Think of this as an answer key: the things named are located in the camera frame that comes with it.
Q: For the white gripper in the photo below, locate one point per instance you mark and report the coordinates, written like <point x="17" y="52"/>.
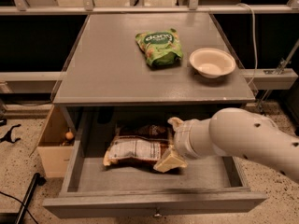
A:
<point x="181" y="139"/>

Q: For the brown chip bag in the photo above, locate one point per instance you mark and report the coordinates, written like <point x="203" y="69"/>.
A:
<point x="146" y="143"/>

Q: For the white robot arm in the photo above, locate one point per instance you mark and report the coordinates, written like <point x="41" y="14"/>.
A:
<point x="238" y="133"/>

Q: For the open grey top drawer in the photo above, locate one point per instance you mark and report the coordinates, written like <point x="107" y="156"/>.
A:
<point x="210" y="185"/>

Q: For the green chip bag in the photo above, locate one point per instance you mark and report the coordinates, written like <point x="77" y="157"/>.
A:
<point x="161" y="48"/>

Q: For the grey cabinet with counter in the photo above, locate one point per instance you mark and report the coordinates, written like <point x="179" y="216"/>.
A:
<point x="143" y="59"/>

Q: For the white paper bowl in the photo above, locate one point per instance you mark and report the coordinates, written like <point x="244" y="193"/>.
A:
<point x="212" y="63"/>

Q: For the small orange ball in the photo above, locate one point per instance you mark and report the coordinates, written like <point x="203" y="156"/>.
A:
<point x="69" y="136"/>

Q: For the cardboard box on floor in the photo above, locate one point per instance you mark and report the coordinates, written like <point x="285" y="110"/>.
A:
<point x="52" y="148"/>

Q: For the black floor stand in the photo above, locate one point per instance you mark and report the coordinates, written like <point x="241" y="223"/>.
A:
<point x="18" y="217"/>

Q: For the black clamp tool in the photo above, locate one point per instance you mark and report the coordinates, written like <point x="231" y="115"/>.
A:
<point x="9" y="137"/>

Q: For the metal railing frame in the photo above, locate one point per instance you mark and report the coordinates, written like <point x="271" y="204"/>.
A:
<point x="37" y="82"/>

